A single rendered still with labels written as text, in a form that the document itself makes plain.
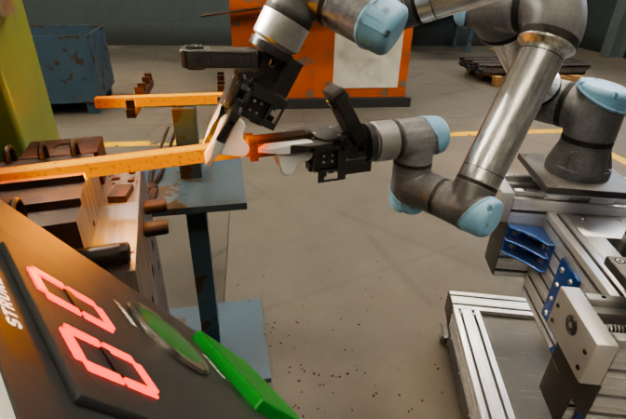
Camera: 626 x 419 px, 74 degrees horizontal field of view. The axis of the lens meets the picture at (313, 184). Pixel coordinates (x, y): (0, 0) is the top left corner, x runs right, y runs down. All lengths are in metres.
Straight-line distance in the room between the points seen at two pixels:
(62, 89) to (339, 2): 4.04
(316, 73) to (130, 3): 4.86
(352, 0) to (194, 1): 7.73
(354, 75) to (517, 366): 3.43
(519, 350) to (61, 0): 8.41
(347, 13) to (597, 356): 0.64
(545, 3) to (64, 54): 4.05
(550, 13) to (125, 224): 0.76
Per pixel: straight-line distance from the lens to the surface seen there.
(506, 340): 1.58
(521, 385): 1.47
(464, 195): 0.76
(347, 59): 4.36
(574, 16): 0.83
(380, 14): 0.59
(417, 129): 0.78
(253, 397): 0.28
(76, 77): 4.46
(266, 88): 0.66
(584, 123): 1.19
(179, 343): 0.24
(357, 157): 0.76
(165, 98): 1.07
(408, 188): 0.81
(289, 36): 0.63
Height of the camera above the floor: 1.27
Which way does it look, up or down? 27 degrees down
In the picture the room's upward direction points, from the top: 2 degrees clockwise
